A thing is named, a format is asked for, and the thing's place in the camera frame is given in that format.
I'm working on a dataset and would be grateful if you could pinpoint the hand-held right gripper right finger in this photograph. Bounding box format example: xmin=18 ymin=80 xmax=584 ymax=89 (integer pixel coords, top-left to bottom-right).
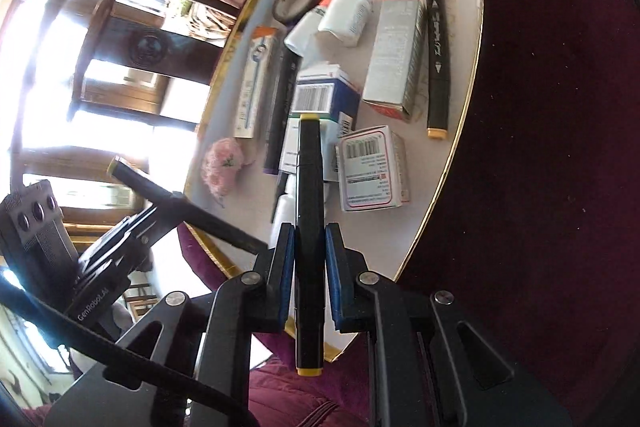
xmin=325 ymin=222 xmax=573 ymax=427

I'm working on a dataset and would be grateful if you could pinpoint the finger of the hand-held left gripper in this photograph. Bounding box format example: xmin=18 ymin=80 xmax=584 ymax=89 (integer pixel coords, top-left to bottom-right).
xmin=131 ymin=191 xmax=188 ymax=240
xmin=82 ymin=217 xmax=151 ymax=278

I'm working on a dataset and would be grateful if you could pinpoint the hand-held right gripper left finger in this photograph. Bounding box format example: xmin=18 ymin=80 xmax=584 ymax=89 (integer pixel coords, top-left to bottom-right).
xmin=45 ymin=222 xmax=297 ymax=427

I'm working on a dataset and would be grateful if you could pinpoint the black marker with yellow caps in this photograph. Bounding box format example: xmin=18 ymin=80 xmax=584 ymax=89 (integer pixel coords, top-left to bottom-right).
xmin=109 ymin=157 xmax=270 ymax=255
xmin=294 ymin=112 xmax=327 ymax=377

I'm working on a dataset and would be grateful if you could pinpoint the small white tube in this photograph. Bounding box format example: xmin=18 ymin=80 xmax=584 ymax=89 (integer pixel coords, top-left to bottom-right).
xmin=270 ymin=194 xmax=301 ymax=248

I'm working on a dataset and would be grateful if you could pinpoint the pink fluffy ball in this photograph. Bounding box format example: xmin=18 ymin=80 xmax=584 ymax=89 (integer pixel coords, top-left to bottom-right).
xmin=201 ymin=138 xmax=253 ymax=208

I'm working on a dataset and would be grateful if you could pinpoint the white tray with gold rim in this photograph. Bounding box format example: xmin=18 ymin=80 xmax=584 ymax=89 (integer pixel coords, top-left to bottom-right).
xmin=182 ymin=0 xmax=486 ymax=363

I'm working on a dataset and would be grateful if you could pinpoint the black marker with purple caps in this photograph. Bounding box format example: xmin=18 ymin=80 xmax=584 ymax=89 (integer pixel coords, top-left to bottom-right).
xmin=262 ymin=52 xmax=301 ymax=175

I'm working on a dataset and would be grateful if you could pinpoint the white orange slim box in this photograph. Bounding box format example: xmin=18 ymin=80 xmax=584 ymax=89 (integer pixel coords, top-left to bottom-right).
xmin=233 ymin=25 xmax=281 ymax=140

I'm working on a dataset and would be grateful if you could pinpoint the blue and white box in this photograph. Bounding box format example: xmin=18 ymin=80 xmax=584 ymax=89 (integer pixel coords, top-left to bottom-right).
xmin=280 ymin=63 xmax=362 ymax=182

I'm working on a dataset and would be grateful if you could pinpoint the white bottle with red label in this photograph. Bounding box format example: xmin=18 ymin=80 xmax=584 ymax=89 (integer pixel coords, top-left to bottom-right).
xmin=284 ymin=0 xmax=335 ymax=58

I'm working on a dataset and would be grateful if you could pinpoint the tall silver box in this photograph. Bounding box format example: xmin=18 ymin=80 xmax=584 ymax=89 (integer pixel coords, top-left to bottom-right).
xmin=361 ymin=0 xmax=428 ymax=122

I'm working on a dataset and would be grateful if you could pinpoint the black marker with tan caps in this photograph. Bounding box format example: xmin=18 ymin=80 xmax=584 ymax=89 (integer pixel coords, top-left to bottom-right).
xmin=422 ymin=0 xmax=452 ymax=141

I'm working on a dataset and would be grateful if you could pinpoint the plain white bottle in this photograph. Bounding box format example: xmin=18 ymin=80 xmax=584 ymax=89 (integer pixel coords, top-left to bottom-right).
xmin=317 ymin=0 xmax=378 ymax=48

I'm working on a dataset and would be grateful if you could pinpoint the dark wooden chair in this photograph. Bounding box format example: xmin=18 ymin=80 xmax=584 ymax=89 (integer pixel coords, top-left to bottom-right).
xmin=70 ymin=0 xmax=241 ymax=112

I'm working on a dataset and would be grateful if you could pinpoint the stack of papers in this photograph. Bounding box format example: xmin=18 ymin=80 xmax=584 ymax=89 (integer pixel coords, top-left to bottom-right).
xmin=180 ymin=0 xmax=237 ymax=40

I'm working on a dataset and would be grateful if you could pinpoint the maroon velvet blanket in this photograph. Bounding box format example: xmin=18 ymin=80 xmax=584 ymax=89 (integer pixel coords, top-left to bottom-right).
xmin=175 ymin=0 xmax=640 ymax=427

